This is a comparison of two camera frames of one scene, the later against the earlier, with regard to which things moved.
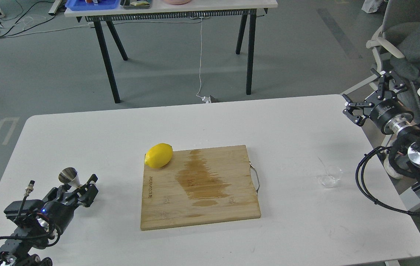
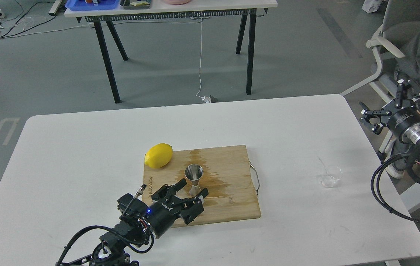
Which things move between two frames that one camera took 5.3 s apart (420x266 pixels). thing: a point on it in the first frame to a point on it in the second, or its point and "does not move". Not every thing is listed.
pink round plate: x=177 y=2 does not move
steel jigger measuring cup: x=69 y=175 to x=194 y=172
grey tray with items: x=135 y=4 does not move
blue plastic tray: x=76 y=5 does not move
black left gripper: x=59 y=215 to x=161 y=214
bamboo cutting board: x=199 y=186 does not move
